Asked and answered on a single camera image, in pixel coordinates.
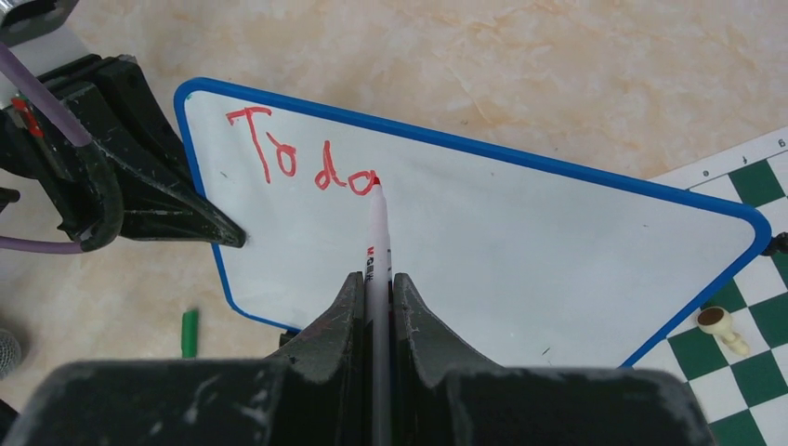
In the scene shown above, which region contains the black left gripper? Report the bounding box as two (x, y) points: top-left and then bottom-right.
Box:
(1, 54), (246, 253)

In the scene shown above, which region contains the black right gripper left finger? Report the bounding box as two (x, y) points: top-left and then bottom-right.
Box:
(265, 272), (367, 445)

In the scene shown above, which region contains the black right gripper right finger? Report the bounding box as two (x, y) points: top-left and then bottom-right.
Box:
(391, 273), (502, 445)

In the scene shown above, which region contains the red whiteboard marker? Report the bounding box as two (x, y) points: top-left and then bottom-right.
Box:
(365, 177), (391, 445)

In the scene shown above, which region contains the blue framed whiteboard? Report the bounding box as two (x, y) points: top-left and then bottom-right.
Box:
(174, 78), (771, 367)

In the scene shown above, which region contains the green whiteboard marker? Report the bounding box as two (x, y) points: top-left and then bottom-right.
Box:
(180, 308), (200, 359)

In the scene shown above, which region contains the black microphone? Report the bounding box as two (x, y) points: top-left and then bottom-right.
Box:
(0, 329), (22, 379)

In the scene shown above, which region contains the light wooden chess piece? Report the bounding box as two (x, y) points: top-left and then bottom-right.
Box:
(695, 307), (751, 357)

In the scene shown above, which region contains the green white chess mat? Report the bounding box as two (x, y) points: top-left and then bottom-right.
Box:
(637, 128), (787, 445)

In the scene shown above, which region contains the black chess pawn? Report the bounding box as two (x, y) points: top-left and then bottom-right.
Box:
(761, 232), (788, 256)

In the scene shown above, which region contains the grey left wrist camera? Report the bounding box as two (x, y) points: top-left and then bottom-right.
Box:
(1, 0), (79, 47)

